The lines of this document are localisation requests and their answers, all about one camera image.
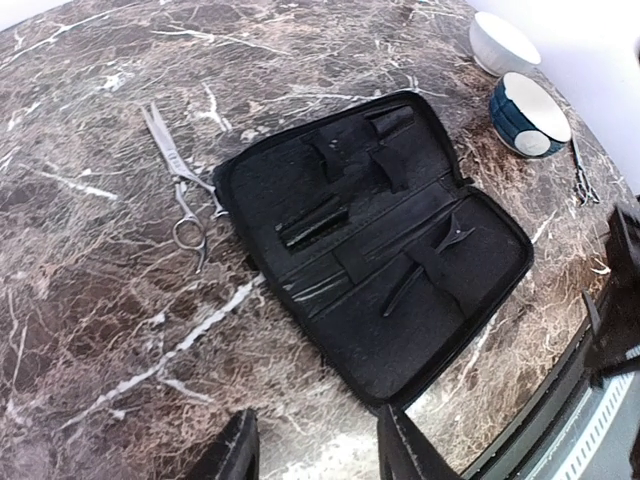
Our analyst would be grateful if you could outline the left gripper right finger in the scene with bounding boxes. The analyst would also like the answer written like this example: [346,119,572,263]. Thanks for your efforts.
[377,405,462,480]

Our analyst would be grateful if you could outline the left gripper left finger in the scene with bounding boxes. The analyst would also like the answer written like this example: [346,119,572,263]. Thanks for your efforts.
[187,409,260,480]

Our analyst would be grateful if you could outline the black zippered tool case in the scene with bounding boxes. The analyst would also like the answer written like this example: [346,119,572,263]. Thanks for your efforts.
[212,91,534,410]

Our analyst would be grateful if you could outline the black hair clip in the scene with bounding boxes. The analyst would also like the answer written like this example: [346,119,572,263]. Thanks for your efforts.
[382,213,476,318]

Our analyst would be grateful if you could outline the silver scissors left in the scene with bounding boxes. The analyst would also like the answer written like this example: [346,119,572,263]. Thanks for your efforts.
[141,101,228,274]

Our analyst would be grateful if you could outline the silver scissors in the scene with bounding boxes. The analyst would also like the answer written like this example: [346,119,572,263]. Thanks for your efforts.
[571,135,601,206]
[141,101,228,274]

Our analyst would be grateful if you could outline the silver scissors right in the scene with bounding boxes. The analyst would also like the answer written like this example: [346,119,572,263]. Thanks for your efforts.
[571,135,601,206]

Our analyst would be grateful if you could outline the white and teal bowl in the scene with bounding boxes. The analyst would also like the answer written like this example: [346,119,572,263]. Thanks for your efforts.
[489,72,572,159]

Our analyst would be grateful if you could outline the plain white bowl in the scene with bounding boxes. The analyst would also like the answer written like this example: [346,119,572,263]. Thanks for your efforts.
[468,11,541,77]

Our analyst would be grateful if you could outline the black front rail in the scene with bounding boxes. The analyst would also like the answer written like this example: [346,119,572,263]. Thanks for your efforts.
[462,322,612,479]

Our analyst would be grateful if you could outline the white slotted cable duct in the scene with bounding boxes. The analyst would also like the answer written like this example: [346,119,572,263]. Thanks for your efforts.
[526,373,639,479]

